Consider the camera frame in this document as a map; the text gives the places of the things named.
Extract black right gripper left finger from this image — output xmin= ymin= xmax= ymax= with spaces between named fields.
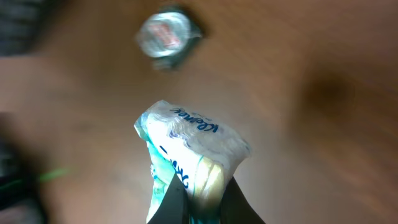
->
xmin=147 ymin=174 xmax=190 ymax=224

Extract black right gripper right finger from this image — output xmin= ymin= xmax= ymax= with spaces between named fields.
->
xmin=220 ymin=177 xmax=266 ymax=224

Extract small teal candy box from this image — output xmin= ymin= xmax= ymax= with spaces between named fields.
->
xmin=134 ymin=100 xmax=251 ymax=223

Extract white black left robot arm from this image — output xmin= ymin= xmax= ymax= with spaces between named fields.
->
xmin=1 ymin=113 xmax=49 ymax=224

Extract dark grey plastic basket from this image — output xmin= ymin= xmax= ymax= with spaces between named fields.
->
xmin=1 ymin=0 xmax=64 ymax=57

